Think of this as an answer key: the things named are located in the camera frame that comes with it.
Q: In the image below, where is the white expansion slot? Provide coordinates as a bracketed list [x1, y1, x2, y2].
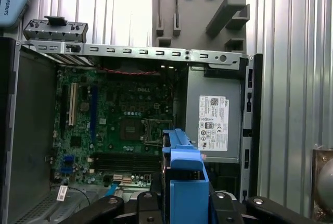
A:
[68, 82, 79, 127]

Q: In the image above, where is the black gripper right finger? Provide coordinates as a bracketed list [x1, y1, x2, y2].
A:
[209, 191, 313, 224]

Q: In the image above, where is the metal socket cover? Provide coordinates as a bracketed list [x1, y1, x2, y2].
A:
[142, 119, 173, 147]

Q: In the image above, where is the hard disk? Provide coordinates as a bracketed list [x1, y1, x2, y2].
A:
[161, 128, 210, 224]

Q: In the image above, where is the black RAM slot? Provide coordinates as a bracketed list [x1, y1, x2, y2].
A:
[95, 167, 161, 173]
[95, 152, 161, 158]
[95, 161, 161, 168]
[95, 157, 161, 163]

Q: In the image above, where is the black PC case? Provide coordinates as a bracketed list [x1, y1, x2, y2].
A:
[0, 36, 263, 224]

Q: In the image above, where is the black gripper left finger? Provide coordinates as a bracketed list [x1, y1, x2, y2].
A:
[75, 192, 161, 224]

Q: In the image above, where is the long black expansion slot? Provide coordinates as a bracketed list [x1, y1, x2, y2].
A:
[59, 85, 68, 134]

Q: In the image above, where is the green motherboard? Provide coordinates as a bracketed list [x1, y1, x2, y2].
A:
[53, 66, 183, 191]

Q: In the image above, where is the white barcode tag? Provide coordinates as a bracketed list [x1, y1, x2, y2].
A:
[56, 184, 69, 203]

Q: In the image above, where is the silver slot cover bracket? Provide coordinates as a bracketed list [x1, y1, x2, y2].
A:
[22, 15, 89, 44]

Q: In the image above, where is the grey power supply unit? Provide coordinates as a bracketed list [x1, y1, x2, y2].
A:
[185, 62, 244, 164]

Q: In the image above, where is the pale blue teach pendant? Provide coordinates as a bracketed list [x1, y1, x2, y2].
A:
[0, 0, 35, 29]

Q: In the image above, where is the red black twisted wire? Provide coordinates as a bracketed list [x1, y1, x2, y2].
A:
[100, 67, 159, 77]

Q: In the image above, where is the grey metal disk bay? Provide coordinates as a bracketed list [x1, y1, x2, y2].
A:
[7, 186, 105, 224]

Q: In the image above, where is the blue expansion slot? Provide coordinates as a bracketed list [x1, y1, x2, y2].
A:
[90, 88, 98, 144]

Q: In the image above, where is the CPU socket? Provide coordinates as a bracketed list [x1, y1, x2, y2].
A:
[119, 118, 143, 141]

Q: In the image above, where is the short blue data wire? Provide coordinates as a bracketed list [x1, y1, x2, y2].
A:
[103, 181, 121, 197]

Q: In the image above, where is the grey parts rack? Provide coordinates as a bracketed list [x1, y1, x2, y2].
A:
[151, 0, 251, 53]

